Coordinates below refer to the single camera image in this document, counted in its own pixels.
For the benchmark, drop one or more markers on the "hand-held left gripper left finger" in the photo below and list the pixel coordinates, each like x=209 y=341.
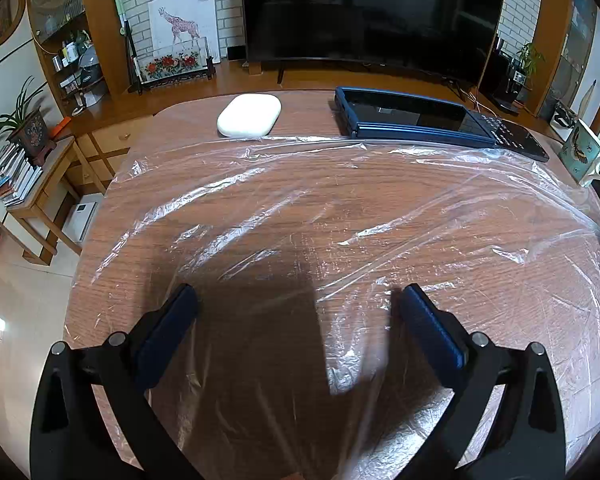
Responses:
x=167 y=330

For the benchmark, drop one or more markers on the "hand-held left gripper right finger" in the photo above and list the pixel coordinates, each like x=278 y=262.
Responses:
x=432 y=335

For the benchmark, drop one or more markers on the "blue butterfly print mug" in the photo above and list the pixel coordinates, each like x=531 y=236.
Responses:
x=580 y=155

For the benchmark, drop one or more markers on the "white storage box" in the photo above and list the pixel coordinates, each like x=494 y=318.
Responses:
x=562 y=119

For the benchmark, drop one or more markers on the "white floor appliance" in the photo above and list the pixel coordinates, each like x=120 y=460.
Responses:
x=82 y=215

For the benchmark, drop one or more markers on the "clear plastic sheet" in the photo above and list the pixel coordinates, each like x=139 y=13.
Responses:
x=300 y=200

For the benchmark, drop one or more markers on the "wooden side table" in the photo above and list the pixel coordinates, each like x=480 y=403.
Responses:
x=55 y=170

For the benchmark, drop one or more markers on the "black coffee machine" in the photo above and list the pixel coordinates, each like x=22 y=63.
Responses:
x=505 y=85

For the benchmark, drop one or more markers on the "green potted plant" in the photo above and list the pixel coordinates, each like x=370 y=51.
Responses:
x=530 y=57

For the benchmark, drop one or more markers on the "stack of books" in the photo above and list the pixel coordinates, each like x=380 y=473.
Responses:
x=15 y=180

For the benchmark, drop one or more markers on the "orange plastic object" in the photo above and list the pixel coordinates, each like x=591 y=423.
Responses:
x=62 y=127

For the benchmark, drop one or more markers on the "white oval case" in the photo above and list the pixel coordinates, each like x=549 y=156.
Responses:
x=250 y=116

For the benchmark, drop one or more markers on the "orchid in dark pot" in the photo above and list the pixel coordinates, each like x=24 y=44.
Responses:
x=32 y=135

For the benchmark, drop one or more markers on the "wooden glass door cabinet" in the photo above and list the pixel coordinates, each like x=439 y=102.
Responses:
x=550 y=10

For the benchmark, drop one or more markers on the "small black box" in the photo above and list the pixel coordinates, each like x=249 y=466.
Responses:
x=235 y=53

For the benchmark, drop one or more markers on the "giraffe drawing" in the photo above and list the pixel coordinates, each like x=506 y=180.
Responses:
x=180 y=20

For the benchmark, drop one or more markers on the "wooden display shelf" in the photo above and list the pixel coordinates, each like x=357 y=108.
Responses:
x=105 y=20

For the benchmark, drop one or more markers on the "black flat screen television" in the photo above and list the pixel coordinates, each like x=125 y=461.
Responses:
x=370 y=10

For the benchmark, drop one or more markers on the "light green fly swatter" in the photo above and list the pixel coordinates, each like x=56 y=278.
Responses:
x=119 y=2

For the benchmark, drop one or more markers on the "red flower picture frame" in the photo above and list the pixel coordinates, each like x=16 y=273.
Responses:
x=170 y=65

